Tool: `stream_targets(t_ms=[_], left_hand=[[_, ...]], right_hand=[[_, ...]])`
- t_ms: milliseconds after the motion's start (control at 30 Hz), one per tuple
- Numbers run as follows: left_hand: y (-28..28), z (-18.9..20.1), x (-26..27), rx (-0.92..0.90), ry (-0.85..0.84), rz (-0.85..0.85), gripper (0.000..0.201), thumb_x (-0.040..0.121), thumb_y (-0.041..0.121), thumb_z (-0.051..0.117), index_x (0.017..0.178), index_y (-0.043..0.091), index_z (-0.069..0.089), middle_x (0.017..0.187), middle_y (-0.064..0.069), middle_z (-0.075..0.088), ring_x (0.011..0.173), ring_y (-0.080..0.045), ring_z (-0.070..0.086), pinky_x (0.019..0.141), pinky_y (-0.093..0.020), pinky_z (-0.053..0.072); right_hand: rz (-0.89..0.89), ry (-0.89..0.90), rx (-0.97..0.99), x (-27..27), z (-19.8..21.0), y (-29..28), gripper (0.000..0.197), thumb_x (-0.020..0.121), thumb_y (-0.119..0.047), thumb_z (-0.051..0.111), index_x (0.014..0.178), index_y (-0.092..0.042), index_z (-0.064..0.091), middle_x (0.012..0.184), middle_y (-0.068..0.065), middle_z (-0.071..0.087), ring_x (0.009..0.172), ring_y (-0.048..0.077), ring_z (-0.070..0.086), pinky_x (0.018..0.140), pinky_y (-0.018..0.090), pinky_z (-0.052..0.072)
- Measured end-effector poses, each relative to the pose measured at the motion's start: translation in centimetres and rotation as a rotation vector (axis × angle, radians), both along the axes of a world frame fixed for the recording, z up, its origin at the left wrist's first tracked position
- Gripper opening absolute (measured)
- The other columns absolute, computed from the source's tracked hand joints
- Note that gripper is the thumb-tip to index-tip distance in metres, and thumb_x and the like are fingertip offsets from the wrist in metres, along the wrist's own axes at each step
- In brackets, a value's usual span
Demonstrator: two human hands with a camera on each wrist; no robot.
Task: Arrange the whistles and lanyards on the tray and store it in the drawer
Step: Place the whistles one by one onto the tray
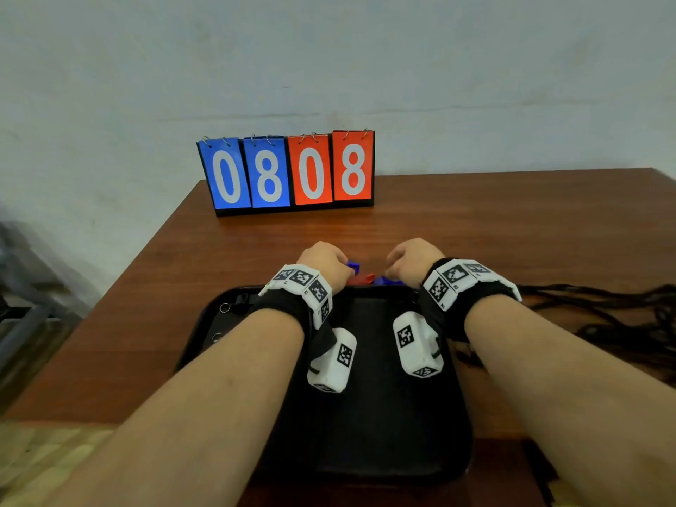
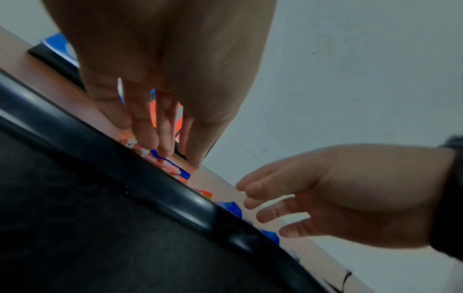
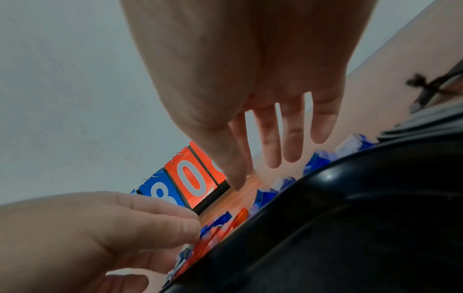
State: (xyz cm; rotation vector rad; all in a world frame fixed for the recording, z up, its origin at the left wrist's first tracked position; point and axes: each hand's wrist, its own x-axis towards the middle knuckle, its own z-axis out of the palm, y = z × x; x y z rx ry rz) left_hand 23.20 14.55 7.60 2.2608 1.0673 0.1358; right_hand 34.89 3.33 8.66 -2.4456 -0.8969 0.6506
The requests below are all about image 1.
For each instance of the person's right hand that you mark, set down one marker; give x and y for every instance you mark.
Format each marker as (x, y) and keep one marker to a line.
(414, 261)

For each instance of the black chair with grey frame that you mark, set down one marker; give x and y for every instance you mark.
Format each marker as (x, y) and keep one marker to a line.
(26, 311)

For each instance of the black plastic tray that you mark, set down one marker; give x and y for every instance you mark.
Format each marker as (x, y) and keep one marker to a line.
(380, 417)

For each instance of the blue and red flip scoreboard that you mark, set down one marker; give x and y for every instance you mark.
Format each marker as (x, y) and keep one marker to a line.
(311, 174)

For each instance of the person's left hand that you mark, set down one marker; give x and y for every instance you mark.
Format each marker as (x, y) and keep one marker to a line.
(327, 261)

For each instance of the black wristband with marker tags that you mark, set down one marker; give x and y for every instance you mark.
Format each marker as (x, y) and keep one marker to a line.
(301, 277)
(454, 274)

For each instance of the person's right forearm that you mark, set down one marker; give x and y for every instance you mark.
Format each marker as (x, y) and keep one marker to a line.
(581, 406)

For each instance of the person's left forearm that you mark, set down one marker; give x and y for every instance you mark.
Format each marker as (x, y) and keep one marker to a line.
(185, 417)

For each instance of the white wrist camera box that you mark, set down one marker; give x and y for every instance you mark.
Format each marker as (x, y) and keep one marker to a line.
(417, 348)
(333, 364)

